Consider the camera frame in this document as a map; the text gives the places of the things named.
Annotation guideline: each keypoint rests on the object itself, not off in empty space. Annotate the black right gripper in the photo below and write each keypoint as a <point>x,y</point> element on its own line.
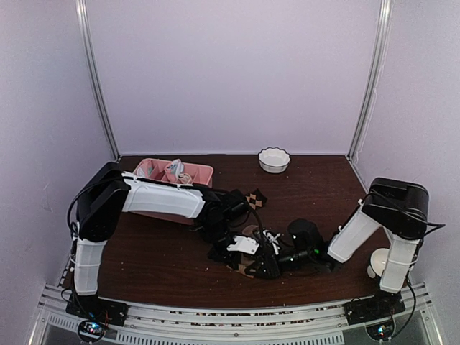
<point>273,269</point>

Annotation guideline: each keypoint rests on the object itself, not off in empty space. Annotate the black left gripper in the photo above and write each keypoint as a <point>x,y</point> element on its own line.
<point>232,259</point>

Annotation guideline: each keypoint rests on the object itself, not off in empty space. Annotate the tan ribbed sock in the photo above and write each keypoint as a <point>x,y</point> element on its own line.
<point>246,259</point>

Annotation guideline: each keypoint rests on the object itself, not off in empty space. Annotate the brown argyle patterned sock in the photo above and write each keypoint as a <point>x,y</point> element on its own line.
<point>256,199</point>

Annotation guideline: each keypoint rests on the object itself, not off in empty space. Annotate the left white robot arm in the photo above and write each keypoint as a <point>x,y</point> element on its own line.
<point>111,191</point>

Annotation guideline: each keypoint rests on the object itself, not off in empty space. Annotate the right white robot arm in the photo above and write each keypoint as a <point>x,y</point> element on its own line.
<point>397,207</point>

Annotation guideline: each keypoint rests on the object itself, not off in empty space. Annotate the rolled socks in box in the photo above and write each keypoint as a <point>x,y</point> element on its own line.
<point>175,173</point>

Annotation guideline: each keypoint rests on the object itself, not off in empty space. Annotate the white scalloped ceramic bowl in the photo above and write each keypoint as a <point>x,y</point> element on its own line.
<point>274,160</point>

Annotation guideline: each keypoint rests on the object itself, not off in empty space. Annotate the pink divided storage box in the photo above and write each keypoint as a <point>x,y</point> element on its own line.
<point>153,169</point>

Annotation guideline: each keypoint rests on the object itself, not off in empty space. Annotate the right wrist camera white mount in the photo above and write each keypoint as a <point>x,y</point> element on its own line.
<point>273,239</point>

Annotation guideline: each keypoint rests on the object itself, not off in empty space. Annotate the aluminium front rail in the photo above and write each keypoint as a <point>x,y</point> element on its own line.
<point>320,323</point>

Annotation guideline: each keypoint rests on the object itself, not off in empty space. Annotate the left aluminium corner post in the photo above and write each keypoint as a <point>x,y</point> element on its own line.
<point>85,32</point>

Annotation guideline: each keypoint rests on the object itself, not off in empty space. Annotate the aluminium corner post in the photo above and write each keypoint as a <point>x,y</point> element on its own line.
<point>85,32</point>
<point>370,91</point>

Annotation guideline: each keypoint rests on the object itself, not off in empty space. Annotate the right aluminium corner post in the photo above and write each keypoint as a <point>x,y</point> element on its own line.
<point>370,91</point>

